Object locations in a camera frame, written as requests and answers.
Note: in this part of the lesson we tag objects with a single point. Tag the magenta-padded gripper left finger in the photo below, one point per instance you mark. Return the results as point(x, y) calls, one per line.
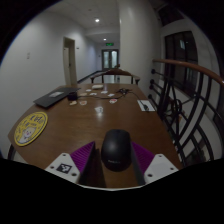
point(63, 166)

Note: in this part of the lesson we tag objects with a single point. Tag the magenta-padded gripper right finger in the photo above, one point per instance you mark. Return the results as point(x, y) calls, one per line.
point(159, 166)

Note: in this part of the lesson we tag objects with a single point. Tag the black computer mouse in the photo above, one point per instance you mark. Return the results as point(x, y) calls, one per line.
point(116, 148)

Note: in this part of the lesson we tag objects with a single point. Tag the yellow round cartoon mouse pad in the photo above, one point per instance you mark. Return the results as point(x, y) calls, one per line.
point(30, 129)

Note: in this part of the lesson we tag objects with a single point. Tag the white paper sheet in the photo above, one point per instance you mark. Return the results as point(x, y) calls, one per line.
point(148, 107)

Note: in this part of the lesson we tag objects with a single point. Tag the small beige sticker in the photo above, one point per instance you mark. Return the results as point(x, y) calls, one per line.
point(83, 94)
point(73, 103)

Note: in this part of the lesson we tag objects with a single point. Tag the red and white sticker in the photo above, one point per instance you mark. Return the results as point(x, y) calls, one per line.
point(113, 100)
point(83, 102)

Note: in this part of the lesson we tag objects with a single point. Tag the white card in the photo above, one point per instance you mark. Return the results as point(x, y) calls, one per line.
point(99, 109)

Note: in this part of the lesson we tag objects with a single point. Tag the black closed laptop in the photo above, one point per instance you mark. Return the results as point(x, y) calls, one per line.
point(53, 97)

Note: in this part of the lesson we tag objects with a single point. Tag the small black box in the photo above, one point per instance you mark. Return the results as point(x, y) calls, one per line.
point(72, 96)

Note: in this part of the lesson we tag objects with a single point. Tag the small white sticker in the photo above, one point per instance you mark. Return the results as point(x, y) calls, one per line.
point(104, 92)
point(88, 90)
point(111, 95)
point(93, 94)

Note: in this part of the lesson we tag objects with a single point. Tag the small white box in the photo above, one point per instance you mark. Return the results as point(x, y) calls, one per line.
point(97, 86)

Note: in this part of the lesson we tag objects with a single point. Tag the beige side door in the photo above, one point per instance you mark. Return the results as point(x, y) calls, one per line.
point(70, 63)

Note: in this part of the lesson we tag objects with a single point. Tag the wooden armchair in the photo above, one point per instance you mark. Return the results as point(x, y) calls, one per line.
point(115, 72)

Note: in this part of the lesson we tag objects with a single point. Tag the black railing with wooden handrail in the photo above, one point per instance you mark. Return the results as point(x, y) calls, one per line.
point(186, 65)

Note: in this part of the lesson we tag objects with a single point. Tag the dark framed window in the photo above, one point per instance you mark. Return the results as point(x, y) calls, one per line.
point(181, 56)

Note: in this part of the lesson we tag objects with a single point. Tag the glass double door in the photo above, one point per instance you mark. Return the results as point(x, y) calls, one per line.
point(110, 60)

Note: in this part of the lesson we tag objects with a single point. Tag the green exit sign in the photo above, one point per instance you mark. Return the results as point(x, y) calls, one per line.
point(109, 44)

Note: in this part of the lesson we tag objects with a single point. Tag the round ceiling lights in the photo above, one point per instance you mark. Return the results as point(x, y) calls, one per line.
point(97, 20)

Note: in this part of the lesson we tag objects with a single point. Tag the dark transom window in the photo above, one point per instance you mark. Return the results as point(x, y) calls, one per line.
point(170, 15)

